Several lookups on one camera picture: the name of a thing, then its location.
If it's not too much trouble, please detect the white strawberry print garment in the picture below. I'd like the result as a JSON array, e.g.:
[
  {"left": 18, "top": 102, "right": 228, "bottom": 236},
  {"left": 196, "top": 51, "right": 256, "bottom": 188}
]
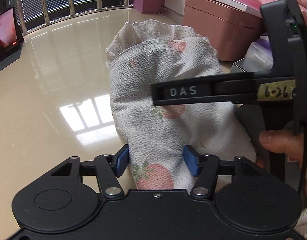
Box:
[{"left": 105, "top": 19, "right": 257, "bottom": 190}]

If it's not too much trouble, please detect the person's right hand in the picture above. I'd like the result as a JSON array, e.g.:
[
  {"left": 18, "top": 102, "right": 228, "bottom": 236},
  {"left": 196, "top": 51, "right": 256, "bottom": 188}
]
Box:
[{"left": 259, "top": 129, "right": 307, "bottom": 207}]

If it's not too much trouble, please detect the small grey white box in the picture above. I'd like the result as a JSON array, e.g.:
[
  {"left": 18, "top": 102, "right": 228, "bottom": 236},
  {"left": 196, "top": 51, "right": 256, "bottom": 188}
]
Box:
[{"left": 229, "top": 57, "right": 269, "bottom": 74}]

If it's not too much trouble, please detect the purple plastic package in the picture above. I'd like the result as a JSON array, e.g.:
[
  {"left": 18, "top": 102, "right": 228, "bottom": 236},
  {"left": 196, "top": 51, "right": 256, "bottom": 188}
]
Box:
[{"left": 245, "top": 35, "right": 273, "bottom": 70}]

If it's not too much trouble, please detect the large dusty pink storage box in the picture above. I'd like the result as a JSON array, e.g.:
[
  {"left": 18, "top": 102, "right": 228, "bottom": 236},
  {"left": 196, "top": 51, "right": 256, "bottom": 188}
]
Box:
[{"left": 182, "top": 0, "right": 265, "bottom": 61}]

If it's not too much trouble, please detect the small pink cardboard box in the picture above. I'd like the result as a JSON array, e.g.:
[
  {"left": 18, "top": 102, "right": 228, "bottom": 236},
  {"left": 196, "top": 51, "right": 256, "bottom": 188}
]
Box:
[{"left": 133, "top": 0, "right": 165, "bottom": 14}]

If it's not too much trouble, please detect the tablet with keyboard cover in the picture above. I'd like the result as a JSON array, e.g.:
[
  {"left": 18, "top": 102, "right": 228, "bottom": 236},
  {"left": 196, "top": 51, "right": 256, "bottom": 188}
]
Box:
[{"left": 0, "top": 7, "right": 24, "bottom": 72}]

